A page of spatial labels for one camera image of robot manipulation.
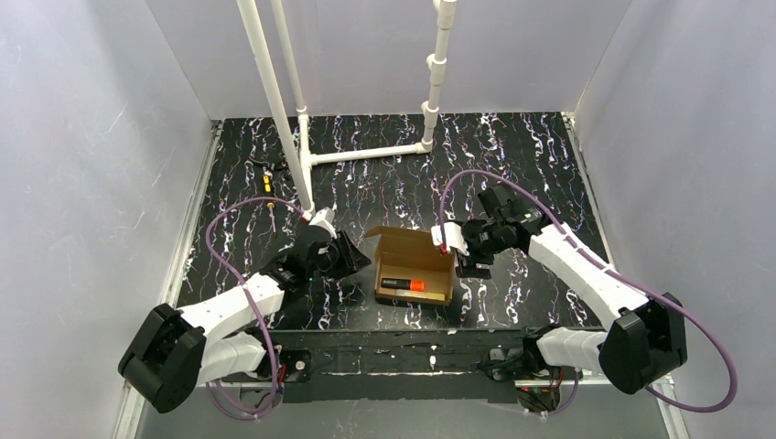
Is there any white yellow marker pen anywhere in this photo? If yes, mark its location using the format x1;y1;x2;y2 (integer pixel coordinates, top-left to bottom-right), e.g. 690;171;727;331
396;290;448;303

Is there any orange black highlighter pen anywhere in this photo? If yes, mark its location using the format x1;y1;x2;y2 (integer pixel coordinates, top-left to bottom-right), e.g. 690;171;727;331
380;278;425;292

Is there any brown cardboard box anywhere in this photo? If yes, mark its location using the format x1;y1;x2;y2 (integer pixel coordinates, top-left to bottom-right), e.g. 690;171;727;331
364;226;455;306

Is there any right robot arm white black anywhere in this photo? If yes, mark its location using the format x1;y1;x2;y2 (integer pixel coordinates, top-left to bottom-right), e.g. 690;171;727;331
435;184;688;394

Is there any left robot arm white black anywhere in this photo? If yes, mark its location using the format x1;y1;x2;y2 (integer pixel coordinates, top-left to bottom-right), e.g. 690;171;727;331
117;226;371;413

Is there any yellow black screwdriver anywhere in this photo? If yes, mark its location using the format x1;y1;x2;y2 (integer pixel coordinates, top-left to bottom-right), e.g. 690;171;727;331
263;170;277;237

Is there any black small tool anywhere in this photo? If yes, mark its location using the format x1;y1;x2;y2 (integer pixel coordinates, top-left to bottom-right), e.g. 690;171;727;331
248;157;288;172

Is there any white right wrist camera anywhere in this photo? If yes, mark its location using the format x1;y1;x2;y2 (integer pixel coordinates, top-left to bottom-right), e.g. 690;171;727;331
430;221;469;256

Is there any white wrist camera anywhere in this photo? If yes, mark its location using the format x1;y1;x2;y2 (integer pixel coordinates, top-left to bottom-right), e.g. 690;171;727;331
430;221;469;256
307;208;337;238

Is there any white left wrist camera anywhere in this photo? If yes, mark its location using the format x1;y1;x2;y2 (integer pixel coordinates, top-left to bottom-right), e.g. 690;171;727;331
307;208;337;238

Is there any white PVC pipe frame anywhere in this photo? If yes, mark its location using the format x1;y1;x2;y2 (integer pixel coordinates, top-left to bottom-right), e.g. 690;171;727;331
237;1;457;211

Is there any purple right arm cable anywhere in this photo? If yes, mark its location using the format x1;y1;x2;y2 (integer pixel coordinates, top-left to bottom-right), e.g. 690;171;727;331
438;169;739;419

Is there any aluminium front rail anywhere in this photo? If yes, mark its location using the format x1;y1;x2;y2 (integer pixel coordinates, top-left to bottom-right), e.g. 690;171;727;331
112;342;693;439

